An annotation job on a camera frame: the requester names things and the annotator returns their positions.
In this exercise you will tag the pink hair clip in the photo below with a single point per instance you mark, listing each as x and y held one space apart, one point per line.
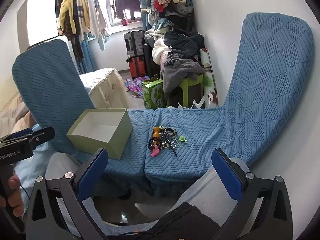
155 153

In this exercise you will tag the colourful patterned cloth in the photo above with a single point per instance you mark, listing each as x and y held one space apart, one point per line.
135 86

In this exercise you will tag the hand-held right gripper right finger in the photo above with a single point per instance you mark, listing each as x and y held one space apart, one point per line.
227 175

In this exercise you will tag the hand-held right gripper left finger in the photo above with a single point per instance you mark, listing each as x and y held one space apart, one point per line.
92 172

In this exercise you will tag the navy hoodie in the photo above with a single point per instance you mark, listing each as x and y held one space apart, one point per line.
185 42

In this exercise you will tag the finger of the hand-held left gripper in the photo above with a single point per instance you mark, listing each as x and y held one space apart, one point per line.
22 132
42 135

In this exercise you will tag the person's left hand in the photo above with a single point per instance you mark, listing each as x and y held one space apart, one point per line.
15 202

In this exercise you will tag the blue curtain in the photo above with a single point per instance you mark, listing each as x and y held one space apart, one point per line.
146 5

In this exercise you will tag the white shallow box tray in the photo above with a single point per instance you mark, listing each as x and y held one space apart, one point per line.
100 130

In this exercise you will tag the grey fleece garment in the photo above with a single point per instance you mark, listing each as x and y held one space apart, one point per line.
180 72

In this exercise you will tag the white wardrobe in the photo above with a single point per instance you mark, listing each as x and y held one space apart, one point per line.
40 20

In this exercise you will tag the pink blanket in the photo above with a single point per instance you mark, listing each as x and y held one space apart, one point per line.
166 58

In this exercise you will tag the yellow cardigan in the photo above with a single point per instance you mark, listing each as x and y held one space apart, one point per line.
68 12

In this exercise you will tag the green plastic stool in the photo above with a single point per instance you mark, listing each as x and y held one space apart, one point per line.
192 85

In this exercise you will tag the pink flower pot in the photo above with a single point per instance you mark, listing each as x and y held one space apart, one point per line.
124 22

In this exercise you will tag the dark plaid scarf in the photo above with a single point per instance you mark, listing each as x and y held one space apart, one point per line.
75 42

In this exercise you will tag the black patterned bangle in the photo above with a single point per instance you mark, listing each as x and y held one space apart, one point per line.
170 131

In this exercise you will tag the floral printed board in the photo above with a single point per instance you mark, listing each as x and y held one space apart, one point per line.
208 80

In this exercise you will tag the white padded coat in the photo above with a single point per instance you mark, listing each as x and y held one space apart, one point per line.
160 50

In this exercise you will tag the green flower hair clip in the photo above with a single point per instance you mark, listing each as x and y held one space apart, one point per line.
182 138

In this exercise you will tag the green printed carton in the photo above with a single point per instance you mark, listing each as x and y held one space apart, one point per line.
153 95

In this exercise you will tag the blue covered chair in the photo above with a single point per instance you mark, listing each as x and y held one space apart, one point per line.
270 80

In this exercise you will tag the red suitcase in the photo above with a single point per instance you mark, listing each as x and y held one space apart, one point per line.
137 67

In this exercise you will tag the orange gourd ornament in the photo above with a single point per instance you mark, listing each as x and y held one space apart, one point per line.
156 133

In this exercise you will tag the blue textured blanket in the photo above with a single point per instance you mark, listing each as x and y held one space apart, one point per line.
50 87

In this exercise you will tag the plain black suitcase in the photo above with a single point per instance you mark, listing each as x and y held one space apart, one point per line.
148 60

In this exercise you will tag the black ribbed suitcase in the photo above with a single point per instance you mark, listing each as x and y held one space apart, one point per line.
133 43

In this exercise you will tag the person's dark jacket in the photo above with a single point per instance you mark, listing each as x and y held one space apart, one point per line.
180 222

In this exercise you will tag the pile of mixed clothes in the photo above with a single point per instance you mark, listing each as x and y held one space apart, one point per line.
165 20

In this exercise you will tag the light blue blanket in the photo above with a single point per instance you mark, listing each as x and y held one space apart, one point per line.
35 170

